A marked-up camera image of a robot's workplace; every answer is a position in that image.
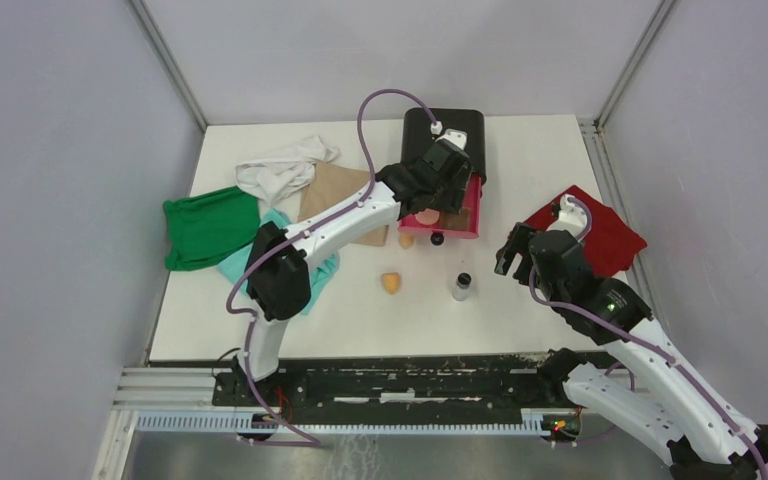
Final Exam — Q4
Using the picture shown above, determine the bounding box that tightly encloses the pink round powder puff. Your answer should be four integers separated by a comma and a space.
414, 209, 440, 226

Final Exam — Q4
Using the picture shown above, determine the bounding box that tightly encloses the pink top drawer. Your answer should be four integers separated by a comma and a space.
398, 174, 483, 246

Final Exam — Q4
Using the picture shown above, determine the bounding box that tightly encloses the small clear black-capped bottle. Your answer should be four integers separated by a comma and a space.
451, 272, 472, 302

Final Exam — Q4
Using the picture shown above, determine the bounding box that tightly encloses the black pink drawer organizer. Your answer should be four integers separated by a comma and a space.
401, 107, 488, 248

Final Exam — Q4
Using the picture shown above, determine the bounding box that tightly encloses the brown square eyeshadow compact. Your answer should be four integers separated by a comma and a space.
439, 208, 471, 231

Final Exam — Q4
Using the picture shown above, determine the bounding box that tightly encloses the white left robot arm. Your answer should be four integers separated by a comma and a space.
226, 129, 473, 407

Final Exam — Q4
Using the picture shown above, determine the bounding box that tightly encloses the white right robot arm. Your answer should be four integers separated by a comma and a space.
495, 223, 768, 479

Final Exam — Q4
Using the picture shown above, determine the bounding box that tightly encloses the peach gourd makeup sponge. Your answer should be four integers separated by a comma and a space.
398, 233, 416, 249

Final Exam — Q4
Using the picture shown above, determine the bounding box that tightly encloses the orange teardrop makeup sponge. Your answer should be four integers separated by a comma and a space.
380, 272, 402, 295

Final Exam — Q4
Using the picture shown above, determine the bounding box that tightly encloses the red cloth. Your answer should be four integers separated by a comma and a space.
552, 185, 648, 277

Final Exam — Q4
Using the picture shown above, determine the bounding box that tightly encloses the beige folded cloth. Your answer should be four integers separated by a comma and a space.
297, 162, 370, 221

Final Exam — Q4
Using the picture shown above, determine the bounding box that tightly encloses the white crumpled cloth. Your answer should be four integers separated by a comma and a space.
235, 135, 341, 206

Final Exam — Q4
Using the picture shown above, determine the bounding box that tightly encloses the green cloth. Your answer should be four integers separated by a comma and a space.
162, 186, 260, 271

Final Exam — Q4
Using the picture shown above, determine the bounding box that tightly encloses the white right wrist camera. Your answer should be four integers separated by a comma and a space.
548, 194, 592, 238

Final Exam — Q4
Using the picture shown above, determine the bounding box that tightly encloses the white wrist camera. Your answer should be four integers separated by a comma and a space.
548, 194, 592, 238
429, 121, 468, 150

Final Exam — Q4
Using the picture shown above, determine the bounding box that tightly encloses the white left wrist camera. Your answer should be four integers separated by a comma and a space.
429, 121, 468, 150

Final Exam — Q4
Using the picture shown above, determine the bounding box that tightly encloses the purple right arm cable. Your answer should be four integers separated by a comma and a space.
528, 195, 768, 480

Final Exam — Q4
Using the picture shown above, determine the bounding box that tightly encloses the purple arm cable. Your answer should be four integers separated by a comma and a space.
528, 195, 768, 480
224, 89, 442, 448

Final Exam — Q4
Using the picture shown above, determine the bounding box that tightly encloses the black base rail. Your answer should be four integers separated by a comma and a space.
212, 353, 574, 426

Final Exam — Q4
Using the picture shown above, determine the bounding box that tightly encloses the white slotted cable duct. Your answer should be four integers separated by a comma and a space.
134, 409, 558, 437

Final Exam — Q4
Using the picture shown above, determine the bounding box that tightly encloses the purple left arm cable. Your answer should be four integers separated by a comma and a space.
224, 89, 442, 448

